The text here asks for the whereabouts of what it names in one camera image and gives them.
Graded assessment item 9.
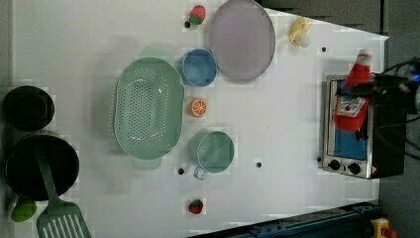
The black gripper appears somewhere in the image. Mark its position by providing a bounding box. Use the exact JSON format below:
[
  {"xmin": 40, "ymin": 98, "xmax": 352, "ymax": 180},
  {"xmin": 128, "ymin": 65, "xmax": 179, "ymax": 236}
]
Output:
[{"xmin": 336, "ymin": 74, "xmax": 417, "ymax": 114}]

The red ketchup bottle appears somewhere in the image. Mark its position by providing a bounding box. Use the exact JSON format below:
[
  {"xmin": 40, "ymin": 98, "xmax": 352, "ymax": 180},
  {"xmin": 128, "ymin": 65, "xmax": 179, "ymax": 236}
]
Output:
[{"xmin": 334, "ymin": 49, "xmax": 372, "ymax": 133}]

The grey oval plate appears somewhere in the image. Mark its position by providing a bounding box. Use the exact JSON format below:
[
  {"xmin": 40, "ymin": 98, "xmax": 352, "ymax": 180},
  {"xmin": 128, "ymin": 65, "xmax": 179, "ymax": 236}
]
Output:
[{"xmin": 209, "ymin": 0, "xmax": 276, "ymax": 80}]

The strawberry toy near plate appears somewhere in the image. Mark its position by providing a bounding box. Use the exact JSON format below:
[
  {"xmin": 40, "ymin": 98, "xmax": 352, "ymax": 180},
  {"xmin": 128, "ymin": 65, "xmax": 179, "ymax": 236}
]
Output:
[{"xmin": 189, "ymin": 5, "xmax": 206, "ymax": 25}]

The black toaster oven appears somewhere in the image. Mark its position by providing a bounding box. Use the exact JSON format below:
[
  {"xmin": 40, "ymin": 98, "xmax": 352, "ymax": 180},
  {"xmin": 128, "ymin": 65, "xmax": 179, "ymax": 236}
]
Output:
[{"xmin": 320, "ymin": 75, "xmax": 406, "ymax": 179}]

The peeled banana toy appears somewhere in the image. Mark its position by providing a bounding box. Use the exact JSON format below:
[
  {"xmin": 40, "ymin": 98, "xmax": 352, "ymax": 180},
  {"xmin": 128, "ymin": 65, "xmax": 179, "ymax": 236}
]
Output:
[{"xmin": 288, "ymin": 17, "xmax": 311, "ymax": 48}]

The green mug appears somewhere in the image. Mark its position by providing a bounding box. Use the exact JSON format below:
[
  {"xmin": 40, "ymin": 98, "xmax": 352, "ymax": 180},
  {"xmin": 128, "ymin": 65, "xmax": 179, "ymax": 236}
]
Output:
[{"xmin": 188, "ymin": 131, "xmax": 235, "ymax": 180}]

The blue bowl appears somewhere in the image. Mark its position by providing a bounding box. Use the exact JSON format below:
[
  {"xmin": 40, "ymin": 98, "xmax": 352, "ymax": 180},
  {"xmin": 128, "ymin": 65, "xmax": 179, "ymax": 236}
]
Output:
[{"xmin": 181, "ymin": 49, "xmax": 217, "ymax": 87}]

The orange slice toy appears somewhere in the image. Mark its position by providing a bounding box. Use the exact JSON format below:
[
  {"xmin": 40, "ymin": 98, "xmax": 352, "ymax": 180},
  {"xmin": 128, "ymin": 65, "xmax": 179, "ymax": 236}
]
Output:
[{"xmin": 190, "ymin": 99, "xmax": 207, "ymax": 118}]

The strawberry toy near table edge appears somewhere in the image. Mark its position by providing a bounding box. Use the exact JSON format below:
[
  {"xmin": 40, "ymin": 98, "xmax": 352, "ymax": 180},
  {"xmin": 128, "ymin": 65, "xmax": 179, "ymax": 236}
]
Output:
[{"xmin": 188, "ymin": 199, "xmax": 204, "ymax": 215}]

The green colander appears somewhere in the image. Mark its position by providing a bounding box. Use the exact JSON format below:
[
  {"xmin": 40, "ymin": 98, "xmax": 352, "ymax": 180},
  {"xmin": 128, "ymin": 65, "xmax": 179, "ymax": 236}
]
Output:
[{"xmin": 113, "ymin": 47, "xmax": 184, "ymax": 170}]

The green spatula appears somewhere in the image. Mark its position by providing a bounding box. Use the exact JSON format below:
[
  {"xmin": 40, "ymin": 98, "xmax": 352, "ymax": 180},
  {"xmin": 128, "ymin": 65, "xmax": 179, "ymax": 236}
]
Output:
[{"xmin": 33, "ymin": 142, "xmax": 92, "ymax": 238}]

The small black pot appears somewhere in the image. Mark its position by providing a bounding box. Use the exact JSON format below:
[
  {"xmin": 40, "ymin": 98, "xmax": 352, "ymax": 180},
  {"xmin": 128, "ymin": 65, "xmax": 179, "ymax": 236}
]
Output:
[{"xmin": 2, "ymin": 85, "xmax": 55, "ymax": 131}]

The green pot handle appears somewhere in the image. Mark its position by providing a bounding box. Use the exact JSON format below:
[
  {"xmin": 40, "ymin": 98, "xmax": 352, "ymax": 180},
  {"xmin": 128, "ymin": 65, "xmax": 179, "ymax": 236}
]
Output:
[{"xmin": 11, "ymin": 197, "xmax": 37, "ymax": 222}]

